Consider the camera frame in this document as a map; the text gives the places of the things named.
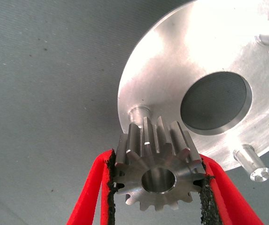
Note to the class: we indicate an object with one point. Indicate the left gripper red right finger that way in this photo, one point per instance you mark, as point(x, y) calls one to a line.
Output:
point(230, 201)

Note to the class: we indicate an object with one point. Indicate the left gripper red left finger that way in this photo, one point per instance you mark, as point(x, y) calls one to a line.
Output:
point(87, 199)

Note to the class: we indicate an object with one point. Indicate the small steel planetary gear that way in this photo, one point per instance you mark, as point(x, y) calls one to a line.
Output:
point(134, 168)

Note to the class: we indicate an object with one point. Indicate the round metal carrier plate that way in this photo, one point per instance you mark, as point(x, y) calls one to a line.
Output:
point(183, 58)

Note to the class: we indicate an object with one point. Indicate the dark grey table cloth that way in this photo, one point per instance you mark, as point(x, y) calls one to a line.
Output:
point(42, 93)

